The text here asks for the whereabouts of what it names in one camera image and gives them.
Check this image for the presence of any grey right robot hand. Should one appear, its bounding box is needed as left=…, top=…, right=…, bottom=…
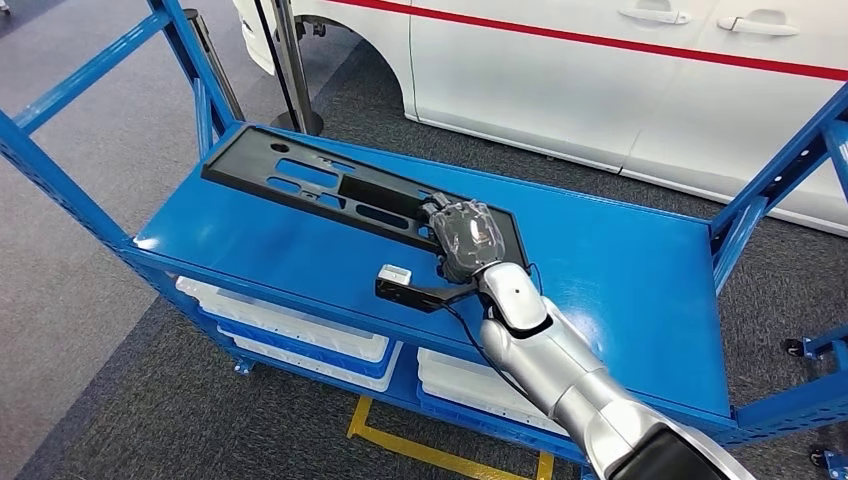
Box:
left=421, top=192, right=508, bottom=285

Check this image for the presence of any black plastic panel part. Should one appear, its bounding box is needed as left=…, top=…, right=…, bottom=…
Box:
left=201, top=124, right=531, bottom=270

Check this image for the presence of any blue steel shelf rack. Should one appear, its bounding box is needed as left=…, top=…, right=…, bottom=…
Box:
left=0, top=0, right=848, bottom=480

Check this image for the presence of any white car with red stripe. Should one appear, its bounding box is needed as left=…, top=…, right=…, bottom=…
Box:
left=231, top=0, right=848, bottom=238

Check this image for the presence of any black barrier belt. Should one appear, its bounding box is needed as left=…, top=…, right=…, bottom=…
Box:
left=251, top=0, right=293, bottom=130

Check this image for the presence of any blue wheeled rack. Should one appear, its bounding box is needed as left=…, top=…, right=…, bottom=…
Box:
left=783, top=324, right=848, bottom=480

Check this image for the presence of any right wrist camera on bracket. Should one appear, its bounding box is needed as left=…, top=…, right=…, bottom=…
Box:
left=374, top=264, right=480, bottom=314

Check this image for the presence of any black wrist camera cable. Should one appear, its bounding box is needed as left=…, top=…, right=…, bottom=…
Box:
left=440, top=301, right=535, bottom=399

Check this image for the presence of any silver stanchion post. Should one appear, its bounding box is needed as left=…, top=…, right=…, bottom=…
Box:
left=270, top=0, right=325, bottom=137

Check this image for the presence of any dark stanchion post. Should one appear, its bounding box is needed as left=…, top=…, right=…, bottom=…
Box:
left=183, top=7, right=246, bottom=124

